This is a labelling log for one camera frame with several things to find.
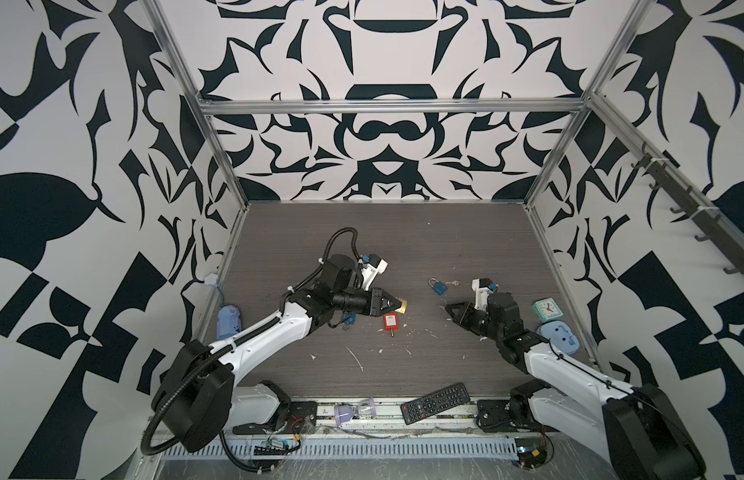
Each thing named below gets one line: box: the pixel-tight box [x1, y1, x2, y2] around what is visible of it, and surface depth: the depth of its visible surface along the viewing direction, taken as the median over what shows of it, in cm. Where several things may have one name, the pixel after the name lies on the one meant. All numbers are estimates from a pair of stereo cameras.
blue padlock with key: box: [428, 277, 448, 296], surface depth 99 cm
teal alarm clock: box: [532, 297, 564, 322], surface depth 93 cm
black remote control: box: [400, 382, 471, 425], surface depth 77 cm
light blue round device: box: [537, 321, 580, 355], surface depth 86 cm
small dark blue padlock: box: [342, 312, 357, 325], surface depth 71 cm
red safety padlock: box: [384, 312, 399, 337], surface depth 91 cm
